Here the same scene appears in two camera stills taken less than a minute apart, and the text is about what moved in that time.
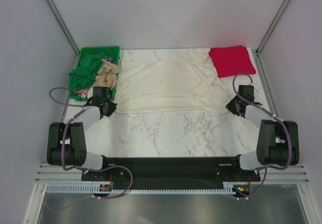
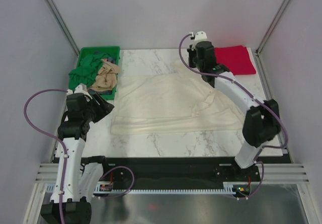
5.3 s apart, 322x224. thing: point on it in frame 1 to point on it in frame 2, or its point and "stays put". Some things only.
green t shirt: [83, 76] stays put
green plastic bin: [112, 53] stays put
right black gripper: [230, 106] to [191, 54]
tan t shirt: [107, 75] stays put
